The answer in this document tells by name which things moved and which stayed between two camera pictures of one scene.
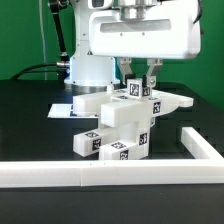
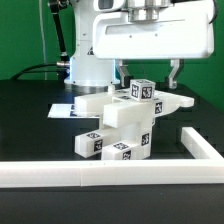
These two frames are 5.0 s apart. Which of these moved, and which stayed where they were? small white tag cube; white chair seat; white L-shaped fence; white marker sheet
Moved: small white tag cube
Stayed: white marker sheet; white chair seat; white L-shaped fence
